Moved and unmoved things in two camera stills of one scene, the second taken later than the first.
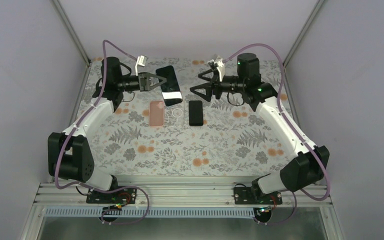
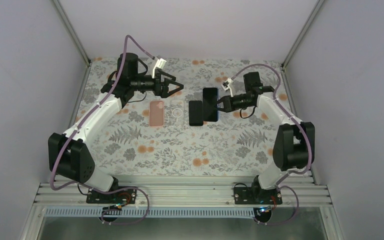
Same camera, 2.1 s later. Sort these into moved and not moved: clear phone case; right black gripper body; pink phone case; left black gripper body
Moved: left black gripper body; right black gripper body
Not moved: clear phone case; pink phone case
